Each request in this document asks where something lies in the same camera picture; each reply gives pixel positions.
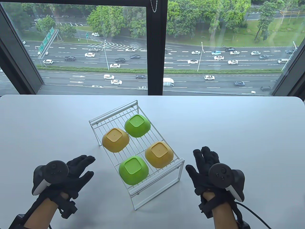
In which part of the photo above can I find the white wire kitchen shelf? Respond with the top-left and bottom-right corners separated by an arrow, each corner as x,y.
89,100 -> 185,210

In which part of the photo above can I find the person's left forearm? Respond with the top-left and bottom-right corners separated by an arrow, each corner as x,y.
24,192 -> 69,229

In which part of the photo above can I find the person's right hand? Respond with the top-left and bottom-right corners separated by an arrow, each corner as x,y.
185,146 -> 235,203

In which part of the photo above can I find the yellow small dish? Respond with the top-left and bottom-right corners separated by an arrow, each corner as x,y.
102,128 -> 130,153
145,141 -> 174,168

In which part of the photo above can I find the green small dish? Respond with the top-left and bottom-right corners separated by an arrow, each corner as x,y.
124,114 -> 151,138
118,155 -> 149,186

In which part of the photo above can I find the black hand controller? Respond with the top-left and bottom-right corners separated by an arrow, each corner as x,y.
208,163 -> 245,203
32,160 -> 69,196

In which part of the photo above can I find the person's right forearm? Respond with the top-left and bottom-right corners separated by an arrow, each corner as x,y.
202,191 -> 239,229

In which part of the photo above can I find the black window frame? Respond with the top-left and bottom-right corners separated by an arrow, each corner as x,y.
0,0 -> 305,96

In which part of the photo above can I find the person's left hand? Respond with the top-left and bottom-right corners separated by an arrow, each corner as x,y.
43,155 -> 96,201

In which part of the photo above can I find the black left wrist camera band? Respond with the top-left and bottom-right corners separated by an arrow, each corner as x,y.
10,214 -> 30,229

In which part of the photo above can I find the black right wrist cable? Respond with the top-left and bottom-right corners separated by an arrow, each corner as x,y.
235,202 -> 272,229

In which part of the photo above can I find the black left wrist sensor box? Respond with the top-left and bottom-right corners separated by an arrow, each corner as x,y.
59,200 -> 78,219

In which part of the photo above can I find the black left hand controller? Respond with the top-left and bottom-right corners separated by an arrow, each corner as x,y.
32,160 -> 69,196

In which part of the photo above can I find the black right hand controller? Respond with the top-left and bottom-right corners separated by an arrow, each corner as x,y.
208,163 -> 245,203

